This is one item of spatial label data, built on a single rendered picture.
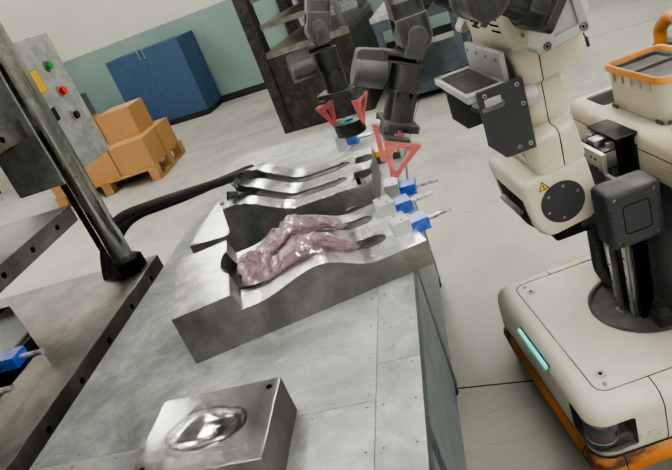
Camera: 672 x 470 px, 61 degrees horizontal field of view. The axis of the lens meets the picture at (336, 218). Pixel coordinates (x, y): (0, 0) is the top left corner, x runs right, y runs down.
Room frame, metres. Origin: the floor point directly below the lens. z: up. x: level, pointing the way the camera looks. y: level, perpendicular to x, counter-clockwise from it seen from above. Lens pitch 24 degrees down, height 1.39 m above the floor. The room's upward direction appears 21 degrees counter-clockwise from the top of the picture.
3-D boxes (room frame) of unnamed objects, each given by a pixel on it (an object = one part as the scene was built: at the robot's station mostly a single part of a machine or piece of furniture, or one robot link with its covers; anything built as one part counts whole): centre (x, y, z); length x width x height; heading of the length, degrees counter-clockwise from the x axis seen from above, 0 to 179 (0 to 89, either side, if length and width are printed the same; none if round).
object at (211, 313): (1.07, 0.11, 0.85); 0.50 x 0.26 x 0.11; 93
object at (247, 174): (1.43, 0.09, 0.92); 0.35 x 0.16 x 0.09; 76
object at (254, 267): (1.08, 0.11, 0.90); 0.26 x 0.18 x 0.08; 93
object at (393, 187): (1.29, -0.20, 0.83); 0.13 x 0.05 x 0.05; 72
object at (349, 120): (1.43, -0.12, 0.99); 0.08 x 0.08 x 0.04
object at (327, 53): (1.43, -0.12, 1.17); 0.07 x 0.06 x 0.07; 94
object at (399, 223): (1.04, -0.16, 0.85); 0.13 x 0.05 x 0.05; 93
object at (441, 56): (5.66, -1.52, 0.46); 1.90 x 0.70 x 0.92; 159
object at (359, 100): (1.42, -0.14, 1.04); 0.07 x 0.07 x 0.09; 57
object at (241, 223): (1.44, 0.11, 0.87); 0.50 x 0.26 x 0.14; 76
